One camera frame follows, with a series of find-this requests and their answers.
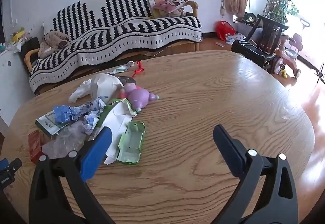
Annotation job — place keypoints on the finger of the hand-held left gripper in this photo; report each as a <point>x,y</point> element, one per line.
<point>14,166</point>

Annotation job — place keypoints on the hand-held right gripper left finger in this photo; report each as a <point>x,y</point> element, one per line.
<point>96,152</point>

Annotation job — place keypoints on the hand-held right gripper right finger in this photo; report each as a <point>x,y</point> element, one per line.
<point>228,150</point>

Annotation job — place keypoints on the clear plastic bag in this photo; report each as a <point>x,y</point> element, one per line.
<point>63,142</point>

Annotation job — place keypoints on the blue white wrapper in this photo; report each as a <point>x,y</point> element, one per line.
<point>92,117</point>

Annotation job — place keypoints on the red cardboard box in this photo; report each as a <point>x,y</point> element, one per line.
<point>34,145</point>

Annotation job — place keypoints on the green white flattened carton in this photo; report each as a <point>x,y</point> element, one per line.
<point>114,122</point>

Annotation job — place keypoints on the green plastic tray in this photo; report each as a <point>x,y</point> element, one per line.
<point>132,145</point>

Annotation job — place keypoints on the crumpled blue paper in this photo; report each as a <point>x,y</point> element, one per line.
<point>66,113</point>

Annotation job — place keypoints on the green white cardboard box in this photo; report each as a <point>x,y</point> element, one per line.
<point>47,123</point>

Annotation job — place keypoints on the white crumpled plastic bag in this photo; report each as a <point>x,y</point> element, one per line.
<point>80,91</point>

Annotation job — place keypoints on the white paper bag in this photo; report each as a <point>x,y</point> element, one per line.
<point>106,86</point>

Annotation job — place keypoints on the purple pig toy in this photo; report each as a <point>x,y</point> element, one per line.
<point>138,97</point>

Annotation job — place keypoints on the dark round disc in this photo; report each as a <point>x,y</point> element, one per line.
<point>128,80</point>

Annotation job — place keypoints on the white low cabinet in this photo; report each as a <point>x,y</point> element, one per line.
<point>12,79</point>

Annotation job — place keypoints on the green white tube wrapper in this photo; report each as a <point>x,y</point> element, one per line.
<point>121,68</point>

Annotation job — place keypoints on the red ribbon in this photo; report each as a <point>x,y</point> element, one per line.
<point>138,70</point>

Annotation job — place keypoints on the small yellow toy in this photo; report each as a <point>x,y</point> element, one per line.
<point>283,71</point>

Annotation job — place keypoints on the dark wooden chair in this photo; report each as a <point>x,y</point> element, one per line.
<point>254,51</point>

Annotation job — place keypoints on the small pink flat box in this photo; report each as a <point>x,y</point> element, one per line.
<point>219,44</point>

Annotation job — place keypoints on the pink toy tricycle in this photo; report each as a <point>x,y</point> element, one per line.
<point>287,58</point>

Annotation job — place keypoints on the scattered papers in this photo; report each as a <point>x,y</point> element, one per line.
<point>236,37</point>

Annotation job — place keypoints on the brown plush bear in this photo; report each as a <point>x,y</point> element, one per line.
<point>54,39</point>

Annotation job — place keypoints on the red plastic bag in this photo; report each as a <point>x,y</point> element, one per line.
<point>224,29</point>

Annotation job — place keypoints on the sofa with striped blanket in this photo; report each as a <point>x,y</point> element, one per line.
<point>114,25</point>

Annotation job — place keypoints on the yellow plastic item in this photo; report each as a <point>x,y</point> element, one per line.
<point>18,36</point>

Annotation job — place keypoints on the small round mirror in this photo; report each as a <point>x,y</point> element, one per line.
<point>249,18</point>

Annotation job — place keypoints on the wooden sofa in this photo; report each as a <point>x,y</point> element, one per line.
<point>195,8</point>

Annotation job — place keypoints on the beige stuffed toy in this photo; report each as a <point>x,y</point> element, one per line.
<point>175,13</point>

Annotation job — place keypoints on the pink cartoon cushion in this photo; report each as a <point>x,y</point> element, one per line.
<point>167,3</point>

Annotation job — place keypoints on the hanging wall ornament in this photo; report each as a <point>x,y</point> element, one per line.
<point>223,11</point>

